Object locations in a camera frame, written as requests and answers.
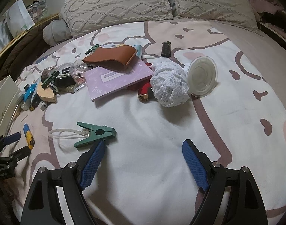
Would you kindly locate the black binder clip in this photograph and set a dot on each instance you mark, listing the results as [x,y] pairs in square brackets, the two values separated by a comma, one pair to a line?
[66,70]

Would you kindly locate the beige bedsheet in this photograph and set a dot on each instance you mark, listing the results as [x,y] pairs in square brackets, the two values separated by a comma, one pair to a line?
[258,49]

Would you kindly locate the light wooden shelf frame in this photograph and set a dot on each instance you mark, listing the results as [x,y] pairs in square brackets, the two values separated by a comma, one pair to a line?
[16,39]

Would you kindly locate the black lighter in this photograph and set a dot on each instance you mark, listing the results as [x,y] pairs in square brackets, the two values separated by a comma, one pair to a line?
[165,49]

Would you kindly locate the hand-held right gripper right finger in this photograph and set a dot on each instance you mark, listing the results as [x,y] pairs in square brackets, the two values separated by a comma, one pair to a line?
[195,166]

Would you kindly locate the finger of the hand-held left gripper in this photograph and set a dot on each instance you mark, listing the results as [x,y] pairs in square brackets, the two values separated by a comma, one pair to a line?
[12,137]
[22,152]

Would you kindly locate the teal white tube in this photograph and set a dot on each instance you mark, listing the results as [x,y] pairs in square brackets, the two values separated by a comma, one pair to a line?
[138,50]

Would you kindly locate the white yarn ball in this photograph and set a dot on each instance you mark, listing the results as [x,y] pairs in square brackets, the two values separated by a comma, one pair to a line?
[168,84]

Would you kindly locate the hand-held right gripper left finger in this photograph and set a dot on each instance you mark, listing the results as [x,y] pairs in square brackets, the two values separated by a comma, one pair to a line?
[93,166]

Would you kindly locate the large green clothespin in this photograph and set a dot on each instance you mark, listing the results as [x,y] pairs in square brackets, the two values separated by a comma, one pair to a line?
[96,133]

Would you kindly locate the small green clip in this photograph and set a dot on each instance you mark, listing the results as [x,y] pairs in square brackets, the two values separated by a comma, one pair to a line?
[92,49]

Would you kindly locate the white paper bag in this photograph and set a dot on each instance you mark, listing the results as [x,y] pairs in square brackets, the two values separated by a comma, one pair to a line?
[18,18]

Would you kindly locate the brown leather wallet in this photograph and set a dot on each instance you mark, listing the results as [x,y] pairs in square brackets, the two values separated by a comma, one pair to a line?
[107,57]

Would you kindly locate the brown blanket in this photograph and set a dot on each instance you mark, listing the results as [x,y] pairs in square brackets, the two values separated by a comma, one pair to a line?
[21,49]

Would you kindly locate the textured beige pillow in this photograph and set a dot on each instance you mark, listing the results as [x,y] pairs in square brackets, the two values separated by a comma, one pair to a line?
[114,4]
[211,2]

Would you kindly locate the silver insulation sheet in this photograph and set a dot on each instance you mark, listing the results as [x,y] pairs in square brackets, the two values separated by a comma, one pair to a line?
[0,36]

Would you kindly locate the small black case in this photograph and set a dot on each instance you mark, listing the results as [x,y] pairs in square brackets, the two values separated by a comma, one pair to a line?
[62,82]

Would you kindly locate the blue yellow lighter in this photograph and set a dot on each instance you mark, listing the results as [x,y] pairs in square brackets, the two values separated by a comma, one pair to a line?
[29,138]

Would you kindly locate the clear bag of beads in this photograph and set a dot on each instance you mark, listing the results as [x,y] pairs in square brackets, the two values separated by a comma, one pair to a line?
[78,75]

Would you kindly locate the leaf-shaped wooden board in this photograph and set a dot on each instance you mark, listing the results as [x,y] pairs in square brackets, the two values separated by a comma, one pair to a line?
[48,95]

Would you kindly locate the white plastic loop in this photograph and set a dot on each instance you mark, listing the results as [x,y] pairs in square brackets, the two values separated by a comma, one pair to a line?
[86,134]

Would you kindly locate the crumpled silver foil bag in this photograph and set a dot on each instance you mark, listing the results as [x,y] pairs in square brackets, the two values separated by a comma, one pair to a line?
[37,8]

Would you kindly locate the grey cushion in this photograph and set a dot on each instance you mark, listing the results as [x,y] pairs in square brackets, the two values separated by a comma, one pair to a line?
[55,31]

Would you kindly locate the purple notebook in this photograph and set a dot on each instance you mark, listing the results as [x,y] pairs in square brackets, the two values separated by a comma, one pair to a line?
[114,82]

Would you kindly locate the white box container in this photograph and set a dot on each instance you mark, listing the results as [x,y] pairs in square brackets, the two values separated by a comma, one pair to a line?
[4,103]

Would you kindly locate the bright blue packet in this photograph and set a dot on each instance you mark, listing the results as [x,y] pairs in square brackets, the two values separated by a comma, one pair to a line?
[28,95]

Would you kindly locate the white printed pouch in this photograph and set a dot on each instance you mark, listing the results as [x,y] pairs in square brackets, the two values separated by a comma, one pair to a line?
[114,45]

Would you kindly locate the pile of pink clothes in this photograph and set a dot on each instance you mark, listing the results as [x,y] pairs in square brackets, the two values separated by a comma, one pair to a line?
[262,4]

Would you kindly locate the white grey device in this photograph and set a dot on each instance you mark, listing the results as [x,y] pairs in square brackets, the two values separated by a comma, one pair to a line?
[25,105]

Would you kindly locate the brown woven item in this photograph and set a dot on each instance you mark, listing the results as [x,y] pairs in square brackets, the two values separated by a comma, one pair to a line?
[45,73]

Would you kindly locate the clear plastic funnel cup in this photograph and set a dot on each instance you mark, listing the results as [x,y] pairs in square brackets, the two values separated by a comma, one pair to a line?
[201,76]

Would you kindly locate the printed blanket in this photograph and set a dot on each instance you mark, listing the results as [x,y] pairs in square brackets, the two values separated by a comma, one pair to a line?
[145,121]

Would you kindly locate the red lighter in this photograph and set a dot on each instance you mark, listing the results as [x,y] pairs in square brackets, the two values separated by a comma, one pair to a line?
[145,92]

